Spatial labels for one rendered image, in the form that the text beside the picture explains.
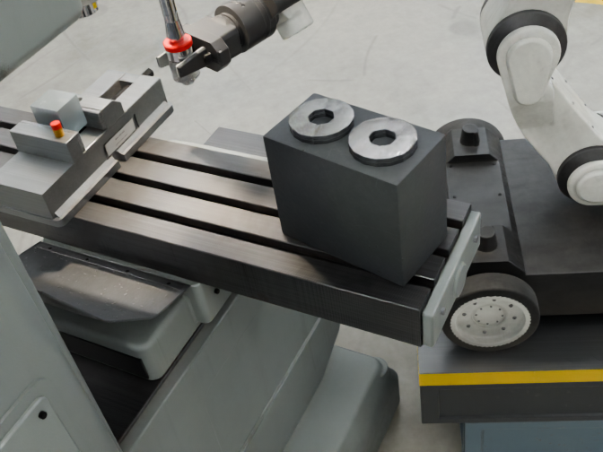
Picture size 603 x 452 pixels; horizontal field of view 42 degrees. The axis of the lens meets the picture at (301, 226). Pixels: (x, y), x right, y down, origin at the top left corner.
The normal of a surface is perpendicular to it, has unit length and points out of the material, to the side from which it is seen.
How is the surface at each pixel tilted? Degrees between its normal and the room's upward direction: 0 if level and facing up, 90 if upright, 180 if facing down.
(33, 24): 90
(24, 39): 90
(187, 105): 0
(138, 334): 0
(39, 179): 0
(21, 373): 88
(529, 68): 90
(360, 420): 68
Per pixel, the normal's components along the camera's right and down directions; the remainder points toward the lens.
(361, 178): -0.60, 0.60
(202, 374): 0.89, 0.22
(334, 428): -0.13, -0.73
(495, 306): -0.06, 0.69
